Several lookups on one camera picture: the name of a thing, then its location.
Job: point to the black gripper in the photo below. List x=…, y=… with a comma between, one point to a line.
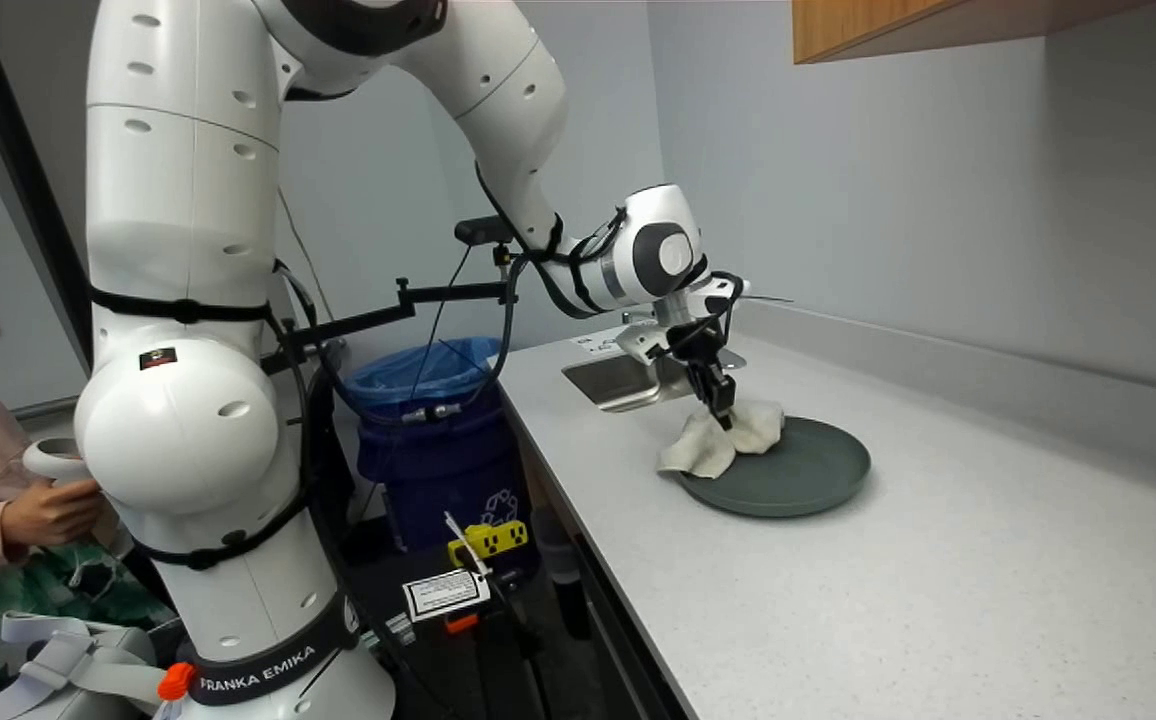
x=700, y=340

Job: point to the cream white cloth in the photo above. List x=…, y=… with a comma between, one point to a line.
x=711, y=445

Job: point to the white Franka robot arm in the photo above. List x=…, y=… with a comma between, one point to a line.
x=177, y=200

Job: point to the grey round plate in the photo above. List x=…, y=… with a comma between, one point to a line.
x=797, y=474

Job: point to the person hand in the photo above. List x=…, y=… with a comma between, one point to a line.
x=56, y=515

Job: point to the yellow black warning label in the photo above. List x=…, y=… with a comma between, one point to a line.
x=489, y=546

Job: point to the blue plastic bin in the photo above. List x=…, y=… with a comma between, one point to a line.
x=441, y=454

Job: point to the white labelled box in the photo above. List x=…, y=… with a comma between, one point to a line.
x=441, y=594

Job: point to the black mounting rod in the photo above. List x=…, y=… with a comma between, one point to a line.
x=362, y=321

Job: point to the orange cap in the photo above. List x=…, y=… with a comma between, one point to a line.
x=173, y=682

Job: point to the green bag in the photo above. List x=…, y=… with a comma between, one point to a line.
x=31, y=587

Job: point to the wooden wall cabinet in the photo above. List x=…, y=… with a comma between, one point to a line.
x=899, y=24

